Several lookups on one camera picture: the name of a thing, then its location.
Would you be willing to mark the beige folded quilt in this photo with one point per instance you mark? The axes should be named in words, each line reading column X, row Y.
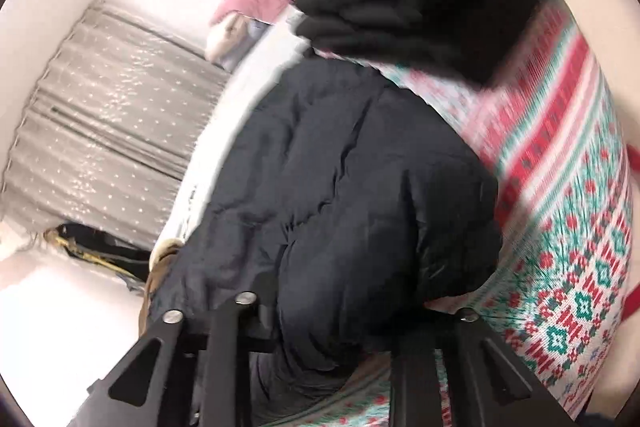
column 225, row 37

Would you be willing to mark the red plastic stool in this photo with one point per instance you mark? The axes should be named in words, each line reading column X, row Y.
column 632, row 302

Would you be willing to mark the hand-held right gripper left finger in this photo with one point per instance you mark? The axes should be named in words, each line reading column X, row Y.
column 225, row 357

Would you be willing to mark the dark hanging clothes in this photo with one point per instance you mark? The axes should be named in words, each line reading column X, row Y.
column 95, row 252

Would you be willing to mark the brown folded garment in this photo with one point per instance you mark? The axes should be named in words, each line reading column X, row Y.
column 161, row 269

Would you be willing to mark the patterned knit-print blanket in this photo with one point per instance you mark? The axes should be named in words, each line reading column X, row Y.
column 575, row 257

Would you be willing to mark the black quilted jacket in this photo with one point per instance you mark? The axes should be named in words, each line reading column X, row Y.
column 350, row 207

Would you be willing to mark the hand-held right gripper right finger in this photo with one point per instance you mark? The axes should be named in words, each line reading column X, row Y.
column 415, row 382

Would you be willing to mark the grey star-print curtain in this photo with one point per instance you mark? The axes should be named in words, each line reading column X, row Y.
column 100, row 192
column 130, row 67

